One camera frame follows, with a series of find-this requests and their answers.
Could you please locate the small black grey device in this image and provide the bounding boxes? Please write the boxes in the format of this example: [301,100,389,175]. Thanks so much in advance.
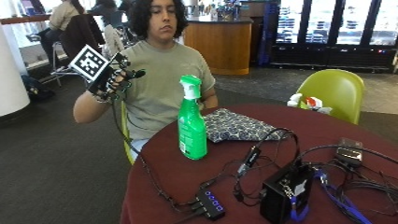
[334,137,366,168]

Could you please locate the white round pillar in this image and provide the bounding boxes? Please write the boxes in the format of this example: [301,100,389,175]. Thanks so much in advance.
[0,23,32,119]

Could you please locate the dark backpack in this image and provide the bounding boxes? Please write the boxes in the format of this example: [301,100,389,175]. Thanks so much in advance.
[20,74,56,101]

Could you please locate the beige garment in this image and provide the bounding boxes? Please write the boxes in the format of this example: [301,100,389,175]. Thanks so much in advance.
[103,23,127,59]

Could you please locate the black box device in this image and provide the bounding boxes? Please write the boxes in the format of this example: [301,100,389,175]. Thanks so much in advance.
[259,163,316,224]

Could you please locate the wooden counter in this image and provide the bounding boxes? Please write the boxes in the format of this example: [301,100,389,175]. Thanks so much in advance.
[181,15,255,76]

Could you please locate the black glove cable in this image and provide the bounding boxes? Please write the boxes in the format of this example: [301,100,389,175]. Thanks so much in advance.
[109,95,201,213]

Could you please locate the black glass-door coolers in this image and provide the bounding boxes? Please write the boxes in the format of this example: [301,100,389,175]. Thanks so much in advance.
[259,0,398,75]

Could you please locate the black looped cable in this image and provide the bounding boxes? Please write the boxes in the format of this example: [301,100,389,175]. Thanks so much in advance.
[231,127,301,207]

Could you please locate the lime green chair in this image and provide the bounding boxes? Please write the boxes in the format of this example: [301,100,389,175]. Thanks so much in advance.
[294,68,366,125]

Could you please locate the metal frame chair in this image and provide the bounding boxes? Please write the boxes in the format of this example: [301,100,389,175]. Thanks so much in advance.
[48,40,91,89]

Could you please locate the blue patterned cloth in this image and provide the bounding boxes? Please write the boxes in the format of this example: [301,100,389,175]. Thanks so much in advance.
[203,107,290,144]

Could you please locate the white spray bottle red trigger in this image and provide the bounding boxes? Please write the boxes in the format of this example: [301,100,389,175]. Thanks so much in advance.
[304,96,333,116]

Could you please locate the group of bottles on counter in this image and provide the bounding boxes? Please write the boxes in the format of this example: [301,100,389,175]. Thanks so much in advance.
[188,0,243,21]

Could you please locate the white cube with black markers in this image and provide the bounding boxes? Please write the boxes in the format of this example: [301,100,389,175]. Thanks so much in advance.
[67,44,113,83]

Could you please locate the green spray bottle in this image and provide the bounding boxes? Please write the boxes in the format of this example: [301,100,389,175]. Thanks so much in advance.
[177,74,209,161]

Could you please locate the the person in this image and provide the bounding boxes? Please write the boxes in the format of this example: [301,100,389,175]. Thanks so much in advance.
[72,0,219,161]

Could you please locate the blue cable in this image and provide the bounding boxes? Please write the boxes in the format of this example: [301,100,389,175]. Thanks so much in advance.
[289,169,374,224]

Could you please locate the dark jacket on chair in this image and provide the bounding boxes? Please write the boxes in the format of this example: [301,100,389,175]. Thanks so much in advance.
[59,13,105,63]

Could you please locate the tangle of black cables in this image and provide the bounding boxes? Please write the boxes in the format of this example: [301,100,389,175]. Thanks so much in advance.
[297,144,398,218]

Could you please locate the black cable adapter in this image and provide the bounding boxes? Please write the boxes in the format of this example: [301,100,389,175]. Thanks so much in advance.
[237,146,262,175]

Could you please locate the black hub with blue lights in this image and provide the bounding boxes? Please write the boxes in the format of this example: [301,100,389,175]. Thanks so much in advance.
[193,189,228,222]

